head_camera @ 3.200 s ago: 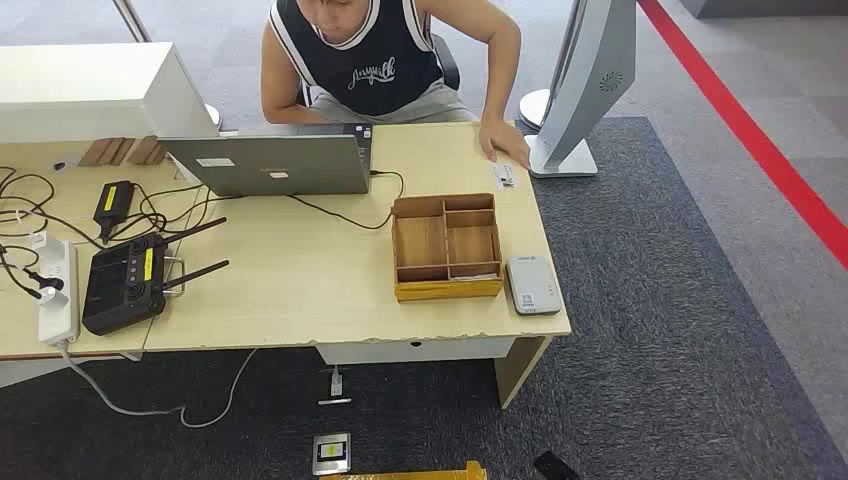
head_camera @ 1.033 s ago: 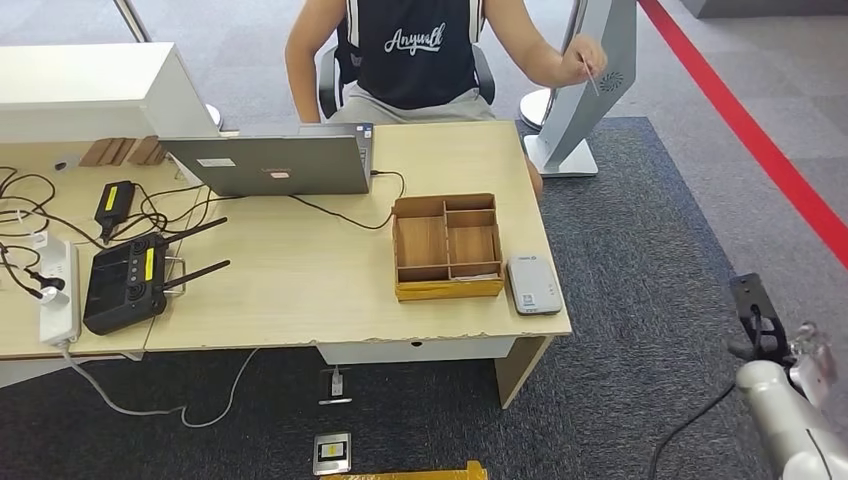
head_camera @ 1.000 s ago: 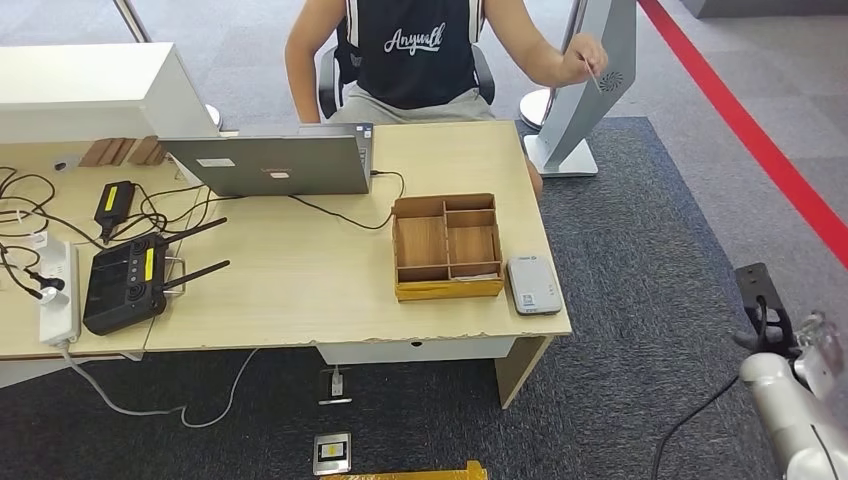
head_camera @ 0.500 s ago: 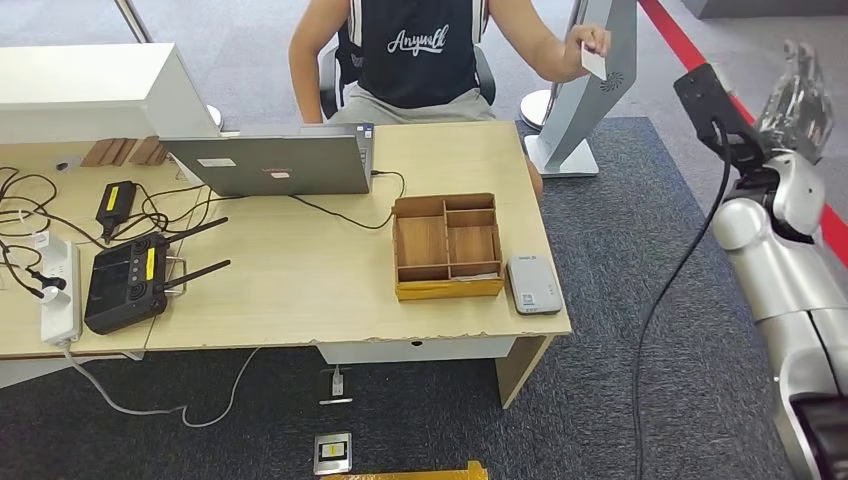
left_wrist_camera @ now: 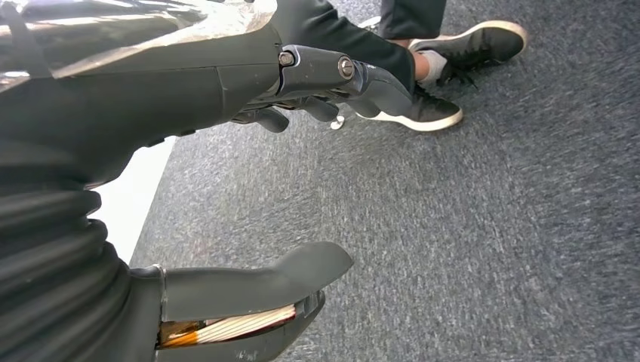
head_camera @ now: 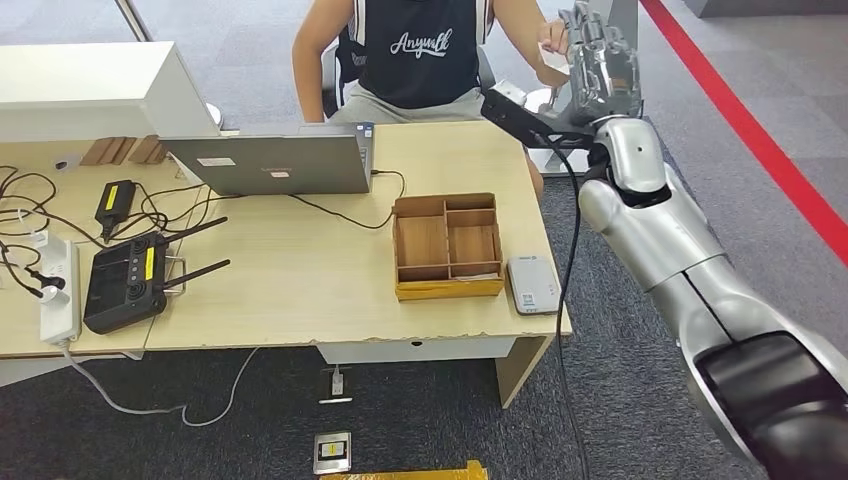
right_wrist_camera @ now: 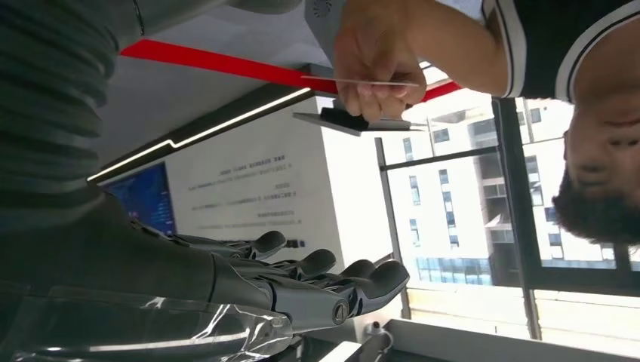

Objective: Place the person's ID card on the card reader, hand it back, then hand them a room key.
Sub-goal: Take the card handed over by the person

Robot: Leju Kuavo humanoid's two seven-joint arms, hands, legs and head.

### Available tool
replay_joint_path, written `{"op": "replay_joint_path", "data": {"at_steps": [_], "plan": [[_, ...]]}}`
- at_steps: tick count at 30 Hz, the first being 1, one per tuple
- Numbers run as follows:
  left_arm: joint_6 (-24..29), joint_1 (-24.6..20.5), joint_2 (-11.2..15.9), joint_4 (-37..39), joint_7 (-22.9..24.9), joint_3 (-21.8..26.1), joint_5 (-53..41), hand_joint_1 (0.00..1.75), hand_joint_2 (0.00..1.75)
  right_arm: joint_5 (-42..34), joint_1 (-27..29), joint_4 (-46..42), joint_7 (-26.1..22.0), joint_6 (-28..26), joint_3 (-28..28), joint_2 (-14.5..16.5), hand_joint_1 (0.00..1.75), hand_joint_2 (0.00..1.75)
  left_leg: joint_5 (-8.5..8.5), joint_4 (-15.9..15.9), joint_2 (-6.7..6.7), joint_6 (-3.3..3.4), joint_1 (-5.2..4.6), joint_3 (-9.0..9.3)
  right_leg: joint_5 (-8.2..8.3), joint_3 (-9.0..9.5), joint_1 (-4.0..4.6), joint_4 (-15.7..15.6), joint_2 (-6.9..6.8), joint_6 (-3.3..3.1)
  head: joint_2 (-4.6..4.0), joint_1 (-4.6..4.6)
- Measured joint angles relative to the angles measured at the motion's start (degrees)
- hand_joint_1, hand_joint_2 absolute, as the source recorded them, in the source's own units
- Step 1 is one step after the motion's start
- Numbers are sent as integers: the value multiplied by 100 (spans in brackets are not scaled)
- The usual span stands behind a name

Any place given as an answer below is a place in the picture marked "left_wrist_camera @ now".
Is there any white board panel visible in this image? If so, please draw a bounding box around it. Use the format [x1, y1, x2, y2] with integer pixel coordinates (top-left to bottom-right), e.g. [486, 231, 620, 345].
[90, 136, 177, 265]

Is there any person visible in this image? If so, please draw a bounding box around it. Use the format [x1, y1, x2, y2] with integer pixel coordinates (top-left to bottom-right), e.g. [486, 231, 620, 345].
[269, 0, 528, 133]

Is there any dark grey floor mat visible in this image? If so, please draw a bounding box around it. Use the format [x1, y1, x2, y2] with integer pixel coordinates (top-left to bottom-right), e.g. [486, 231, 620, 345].
[130, 0, 640, 362]

